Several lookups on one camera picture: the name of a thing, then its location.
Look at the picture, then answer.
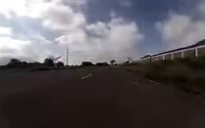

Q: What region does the white dashed centre line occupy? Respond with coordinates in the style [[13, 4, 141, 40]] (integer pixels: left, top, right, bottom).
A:
[[80, 72, 94, 81]]

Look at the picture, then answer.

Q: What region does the pole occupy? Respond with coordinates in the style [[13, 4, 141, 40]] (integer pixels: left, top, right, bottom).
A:
[[65, 48, 70, 67]]

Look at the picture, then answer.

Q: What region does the dark asphalt road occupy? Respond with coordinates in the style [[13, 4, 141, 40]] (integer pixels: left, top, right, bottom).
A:
[[0, 65, 205, 128]]

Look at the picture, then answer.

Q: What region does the row of dark trees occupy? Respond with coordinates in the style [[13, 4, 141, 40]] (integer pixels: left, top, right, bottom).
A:
[[0, 57, 134, 70]]

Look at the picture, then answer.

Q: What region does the grass verge with bushes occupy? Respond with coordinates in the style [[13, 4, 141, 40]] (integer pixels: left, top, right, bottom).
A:
[[121, 54, 205, 98]]

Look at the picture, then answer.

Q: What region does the white post wall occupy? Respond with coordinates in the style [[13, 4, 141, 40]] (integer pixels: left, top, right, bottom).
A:
[[140, 42, 205, 63]]

